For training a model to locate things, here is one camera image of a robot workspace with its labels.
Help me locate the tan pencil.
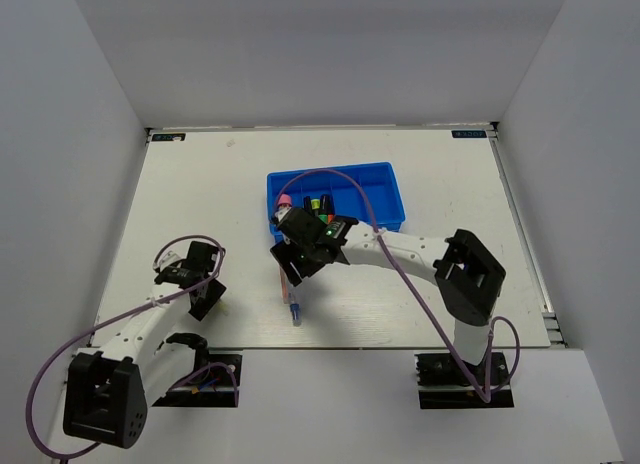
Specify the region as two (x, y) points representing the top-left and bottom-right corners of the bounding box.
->
(279, 269), (289, 305)

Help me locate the orange cap black highlighter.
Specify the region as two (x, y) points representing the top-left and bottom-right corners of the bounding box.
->
(320, 194), (334, 223)

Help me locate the crayon bottle pink cap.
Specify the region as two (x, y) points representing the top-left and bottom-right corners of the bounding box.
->
(276, 194), (293, 211)

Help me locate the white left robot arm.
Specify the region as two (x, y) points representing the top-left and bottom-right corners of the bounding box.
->
(63, 240), (226, 449)

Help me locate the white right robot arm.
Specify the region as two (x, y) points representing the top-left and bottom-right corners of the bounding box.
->
(271, 207), (506, 383)

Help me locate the blue divided plastic bin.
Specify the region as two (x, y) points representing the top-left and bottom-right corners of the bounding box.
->
(266, 162), (405, 231)

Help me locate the left corner label sticker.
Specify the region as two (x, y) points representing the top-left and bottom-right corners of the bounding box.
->
(151, 133), (186, 142)

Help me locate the corner label sticker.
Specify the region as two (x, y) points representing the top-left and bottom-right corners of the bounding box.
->
(151, 133), (186, 142)
(451, 129), (487, 139)

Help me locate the right corner label sticker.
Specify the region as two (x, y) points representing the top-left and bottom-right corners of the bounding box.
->
(451, 129), (487, 139)

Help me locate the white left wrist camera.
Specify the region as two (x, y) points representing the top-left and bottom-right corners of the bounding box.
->
(153, 250), (182, 273)

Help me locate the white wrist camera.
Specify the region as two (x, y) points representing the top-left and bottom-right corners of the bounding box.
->
(271, 207), (292, 226)
(153, 250), (182, 273)

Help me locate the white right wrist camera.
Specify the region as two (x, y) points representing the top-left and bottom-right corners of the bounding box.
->
(271, 207), (292, 226)

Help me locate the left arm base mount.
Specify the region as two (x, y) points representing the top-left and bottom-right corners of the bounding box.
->
(154, 353), (243, 408)

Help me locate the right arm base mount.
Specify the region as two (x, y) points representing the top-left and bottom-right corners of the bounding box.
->
(415, 352), (515, 410)

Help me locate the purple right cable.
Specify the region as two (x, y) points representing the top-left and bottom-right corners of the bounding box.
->
(277, 168), (522, 403)

